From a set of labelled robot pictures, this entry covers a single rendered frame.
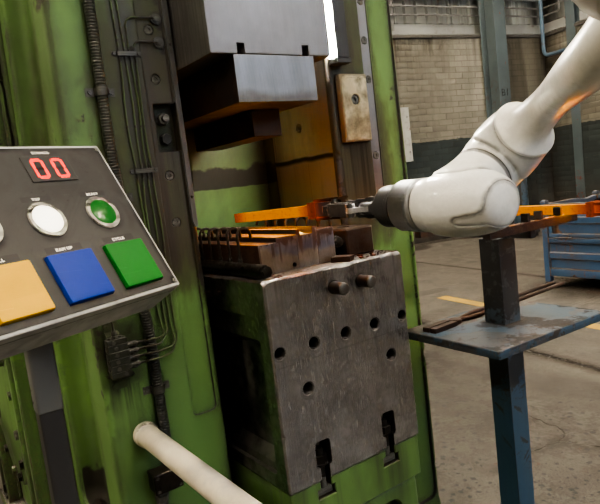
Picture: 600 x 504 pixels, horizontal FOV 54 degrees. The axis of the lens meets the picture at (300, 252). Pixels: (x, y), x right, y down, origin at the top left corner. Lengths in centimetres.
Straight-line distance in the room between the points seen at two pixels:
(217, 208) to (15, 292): 99
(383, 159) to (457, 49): 797
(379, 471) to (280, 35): 99
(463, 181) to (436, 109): 823
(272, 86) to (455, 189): 51
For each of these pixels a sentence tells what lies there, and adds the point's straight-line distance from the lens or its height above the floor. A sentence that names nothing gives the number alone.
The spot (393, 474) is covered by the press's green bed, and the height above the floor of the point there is 40.
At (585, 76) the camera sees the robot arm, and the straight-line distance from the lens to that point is 72.
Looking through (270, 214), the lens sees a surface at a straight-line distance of 136.
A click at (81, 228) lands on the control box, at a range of 92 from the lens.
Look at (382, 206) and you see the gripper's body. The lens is 103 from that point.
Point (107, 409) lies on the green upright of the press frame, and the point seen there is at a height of 69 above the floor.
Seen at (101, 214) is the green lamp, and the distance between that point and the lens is 95.
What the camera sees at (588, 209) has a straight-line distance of 148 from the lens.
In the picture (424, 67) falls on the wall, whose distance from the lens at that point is 912.
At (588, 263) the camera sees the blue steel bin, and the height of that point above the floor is 22.
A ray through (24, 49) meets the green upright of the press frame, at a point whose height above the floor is 149.
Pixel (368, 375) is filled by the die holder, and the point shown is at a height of 65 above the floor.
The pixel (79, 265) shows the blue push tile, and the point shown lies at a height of 102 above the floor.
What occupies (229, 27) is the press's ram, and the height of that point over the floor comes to 142.
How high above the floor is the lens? 110
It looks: 7 degrees down
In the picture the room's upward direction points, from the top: 7 degrees counter-clockwise
